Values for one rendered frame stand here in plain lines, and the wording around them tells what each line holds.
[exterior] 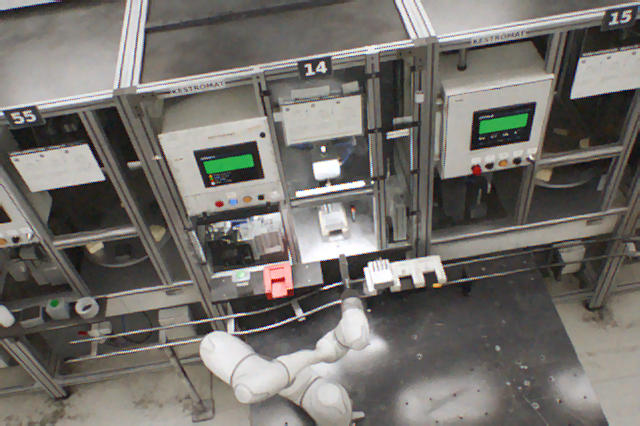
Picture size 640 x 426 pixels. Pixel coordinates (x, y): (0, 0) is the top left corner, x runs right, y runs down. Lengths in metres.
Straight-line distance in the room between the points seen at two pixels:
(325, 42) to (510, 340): 1.61
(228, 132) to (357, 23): 0.65
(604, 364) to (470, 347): 1.10
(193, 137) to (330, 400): 1.18
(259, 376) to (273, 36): 1.27
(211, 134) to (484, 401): 1.63
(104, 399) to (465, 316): 2.17
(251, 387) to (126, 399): 1.95
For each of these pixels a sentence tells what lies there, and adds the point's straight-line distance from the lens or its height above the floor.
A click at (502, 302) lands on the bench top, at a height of 0.68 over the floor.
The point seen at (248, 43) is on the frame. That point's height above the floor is 2.01.
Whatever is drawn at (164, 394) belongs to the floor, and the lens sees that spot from 3.91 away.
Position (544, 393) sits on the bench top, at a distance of 2.99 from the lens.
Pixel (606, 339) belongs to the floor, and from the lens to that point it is 4.02.
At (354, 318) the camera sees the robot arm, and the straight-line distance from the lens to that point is 2.53.
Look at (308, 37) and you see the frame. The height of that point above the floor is 2.01.
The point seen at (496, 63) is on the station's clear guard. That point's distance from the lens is 2.50.
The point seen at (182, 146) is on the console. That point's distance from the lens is 2.48.
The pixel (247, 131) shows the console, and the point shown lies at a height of 1.78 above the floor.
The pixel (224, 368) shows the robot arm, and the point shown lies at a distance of 2.18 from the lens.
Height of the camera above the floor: 3.31
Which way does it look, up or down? 48 degrees down
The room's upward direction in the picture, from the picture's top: 9 degrees counter-clockwise
